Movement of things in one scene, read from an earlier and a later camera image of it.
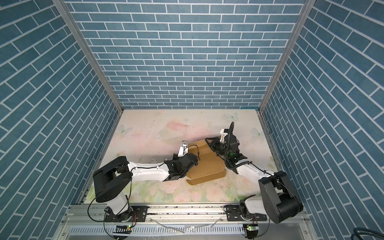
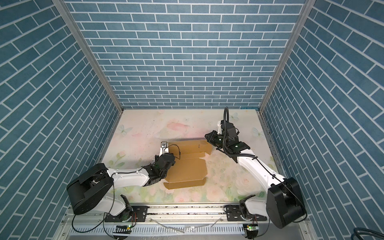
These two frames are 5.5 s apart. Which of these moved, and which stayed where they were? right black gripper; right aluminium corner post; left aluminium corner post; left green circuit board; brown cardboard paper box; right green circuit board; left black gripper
Moved: brown cardboard paper box; left black gripper; right black gripper
Stayed: left aluminium corner post; right aluminium corner post; right green circuit board; left green circuit board
